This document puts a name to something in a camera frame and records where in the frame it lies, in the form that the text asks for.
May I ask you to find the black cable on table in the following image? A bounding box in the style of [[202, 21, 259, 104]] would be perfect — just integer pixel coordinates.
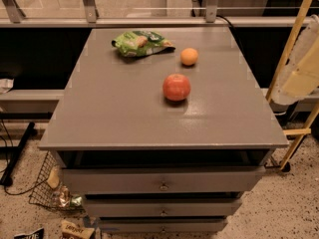
[[216, 14, 247, 57]]

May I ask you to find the black metal stand leg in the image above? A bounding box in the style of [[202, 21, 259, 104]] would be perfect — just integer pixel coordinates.
[[0, 122, 36, 186]]

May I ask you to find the grey drawer cabinet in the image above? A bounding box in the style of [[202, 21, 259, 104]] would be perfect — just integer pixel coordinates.
[[40, 27, 287, 224]]

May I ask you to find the shiny wrapper in basket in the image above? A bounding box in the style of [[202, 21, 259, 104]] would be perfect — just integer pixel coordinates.
[[52, 186, 82, 209]]

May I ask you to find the yellow wooden easel frame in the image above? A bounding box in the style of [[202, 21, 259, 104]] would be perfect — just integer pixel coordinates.
[[264, 0, 319, 173]]

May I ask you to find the white and yellow cloth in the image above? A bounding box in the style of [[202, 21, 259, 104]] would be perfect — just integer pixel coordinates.
[[271, 15, 319, 106]]

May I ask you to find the orange fruit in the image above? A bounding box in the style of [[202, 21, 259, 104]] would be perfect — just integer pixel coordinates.
[[180, 48, 198, 66]]

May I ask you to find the white paper at left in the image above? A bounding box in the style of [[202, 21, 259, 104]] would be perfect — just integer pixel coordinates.
[[0, 79, 14, 94]]

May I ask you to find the top grey drawer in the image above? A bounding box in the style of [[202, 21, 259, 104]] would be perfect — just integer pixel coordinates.
[[63, 166, 265, 194]]

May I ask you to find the middle grey drawer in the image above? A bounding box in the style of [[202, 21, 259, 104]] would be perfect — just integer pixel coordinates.
[[84, 198, 242, 217]]

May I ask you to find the red apple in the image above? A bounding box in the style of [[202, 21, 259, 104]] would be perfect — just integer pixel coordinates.
[[162, 74, 191, 102]]

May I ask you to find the bottom grey drawer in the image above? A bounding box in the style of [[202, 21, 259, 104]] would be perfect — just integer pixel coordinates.
[[99, 218, 227, 234]]

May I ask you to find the black snack bag on floor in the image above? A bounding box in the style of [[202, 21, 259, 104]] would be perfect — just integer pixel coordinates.
[[14, 228, 44, 239]]

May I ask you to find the green snack bag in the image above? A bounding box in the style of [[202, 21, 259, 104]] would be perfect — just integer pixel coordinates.
[[112, 30, 175, 57]]

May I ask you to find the brown snack bag on floor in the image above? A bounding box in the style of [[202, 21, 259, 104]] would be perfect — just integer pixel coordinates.
[[61, 220, 95, 239]]

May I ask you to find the grey drawer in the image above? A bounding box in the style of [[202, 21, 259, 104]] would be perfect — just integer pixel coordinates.
[[99, 218, 227, 234], [84, 198, 242, 217], [63, 166, 265, 194]]

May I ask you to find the grey metal railing frame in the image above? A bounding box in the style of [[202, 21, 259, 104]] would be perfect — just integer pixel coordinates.
[[0, 0, 319, 29]]

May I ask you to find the black wire basket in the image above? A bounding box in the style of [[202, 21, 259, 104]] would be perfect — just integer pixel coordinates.
[[29, 152, 82, 211]]

